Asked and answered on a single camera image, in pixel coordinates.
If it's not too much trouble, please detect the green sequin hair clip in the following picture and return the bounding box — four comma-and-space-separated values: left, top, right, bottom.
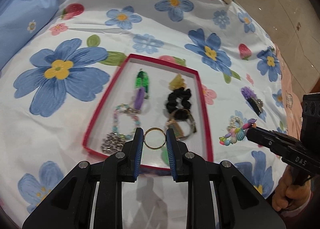
135, 69, 149, 99

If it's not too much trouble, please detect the gold mesh band watch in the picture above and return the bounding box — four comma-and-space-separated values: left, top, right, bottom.
165, 109, 197, 141

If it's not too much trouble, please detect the purple fluffy hair clip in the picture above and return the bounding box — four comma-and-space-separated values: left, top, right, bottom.
240, 87, 263, 115

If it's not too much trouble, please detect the black scrunchie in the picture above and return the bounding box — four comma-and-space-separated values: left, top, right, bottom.
165, 87, 192, 121

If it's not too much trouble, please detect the red jewelry box tray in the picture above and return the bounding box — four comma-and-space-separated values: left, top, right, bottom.
82, 54, 214, 175

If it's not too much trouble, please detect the pastel bead bracelet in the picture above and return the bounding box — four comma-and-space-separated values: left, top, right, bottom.
112, 103, 141, 134

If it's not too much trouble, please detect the yellow hair clip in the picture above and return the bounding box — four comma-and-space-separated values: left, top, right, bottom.
169, 74, 187, 91

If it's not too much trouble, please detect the floral bed sheet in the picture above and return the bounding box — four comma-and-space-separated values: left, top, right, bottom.
1, 0, 286, 226

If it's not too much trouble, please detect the person's right hand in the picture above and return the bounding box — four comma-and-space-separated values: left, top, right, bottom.
272, 166, 311, 217

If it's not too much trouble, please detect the light blue floral pillow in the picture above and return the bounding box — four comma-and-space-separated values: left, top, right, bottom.
0, 0, 59, 68

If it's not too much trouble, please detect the white pearl bracelet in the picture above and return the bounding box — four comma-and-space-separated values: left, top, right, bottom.
227, 115, 245, 131

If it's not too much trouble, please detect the pink cloth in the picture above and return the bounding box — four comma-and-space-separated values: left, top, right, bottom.
275, 45, 303, 139

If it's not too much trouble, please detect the gold ring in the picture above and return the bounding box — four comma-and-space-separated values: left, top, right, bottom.
143, 127, 167, 150

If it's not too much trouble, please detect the colourful bead bracelet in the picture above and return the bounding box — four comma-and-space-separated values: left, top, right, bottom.
218, 118, 258, 147

